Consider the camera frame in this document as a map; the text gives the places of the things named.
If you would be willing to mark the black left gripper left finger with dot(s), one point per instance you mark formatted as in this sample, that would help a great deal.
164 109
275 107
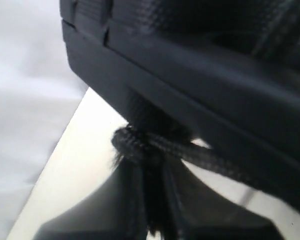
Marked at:
116 211

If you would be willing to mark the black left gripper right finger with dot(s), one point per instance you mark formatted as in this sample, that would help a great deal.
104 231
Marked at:
199 213

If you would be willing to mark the black plastic tool case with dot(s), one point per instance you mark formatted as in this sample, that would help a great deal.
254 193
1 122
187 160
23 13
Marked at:
227 71

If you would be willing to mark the white curtain backdrop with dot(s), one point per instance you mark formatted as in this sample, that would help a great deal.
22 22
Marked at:
38 96

